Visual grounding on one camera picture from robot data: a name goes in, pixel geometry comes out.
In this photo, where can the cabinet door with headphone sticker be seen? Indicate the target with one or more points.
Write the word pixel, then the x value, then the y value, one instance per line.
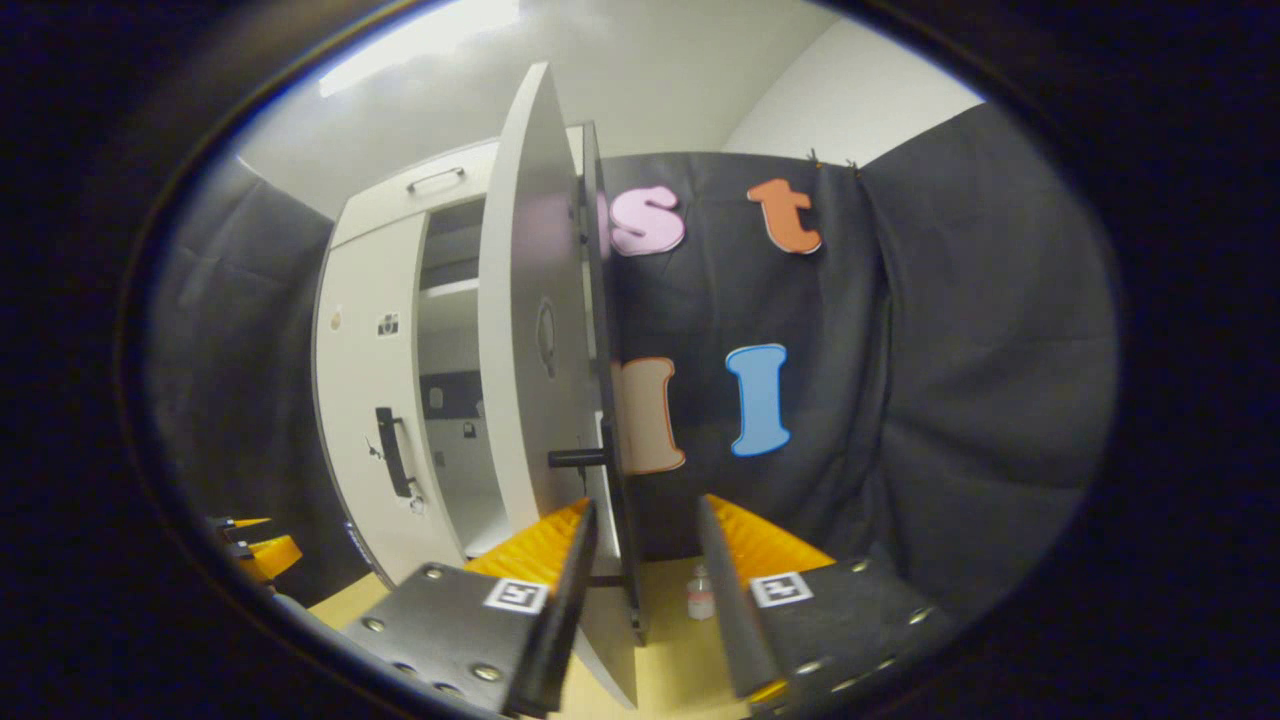
pixel 520 300

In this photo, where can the cabinet door with camera sticker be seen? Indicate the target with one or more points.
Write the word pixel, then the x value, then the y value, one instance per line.
pixel 370 380

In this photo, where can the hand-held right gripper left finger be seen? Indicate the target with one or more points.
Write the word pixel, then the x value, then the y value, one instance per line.
pixel 565 620

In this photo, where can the black backdrop cloth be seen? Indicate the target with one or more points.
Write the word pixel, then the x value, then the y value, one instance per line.
pixel 950 350
pixel 240 350

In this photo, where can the small pink and white bottle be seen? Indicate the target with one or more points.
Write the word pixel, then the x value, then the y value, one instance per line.
pixel 701 600

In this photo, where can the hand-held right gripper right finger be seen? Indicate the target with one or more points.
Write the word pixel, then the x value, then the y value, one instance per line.
pixel 730 620

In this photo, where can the beige double-door shoe cabinet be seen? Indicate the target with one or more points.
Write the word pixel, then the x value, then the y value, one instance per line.
pixel 445 350

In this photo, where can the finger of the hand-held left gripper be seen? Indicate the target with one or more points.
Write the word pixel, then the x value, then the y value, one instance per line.
pixel 275 557
pixel 225 523

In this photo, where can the white cabinet shelf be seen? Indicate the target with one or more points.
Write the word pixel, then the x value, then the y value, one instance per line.
pixel 450 287

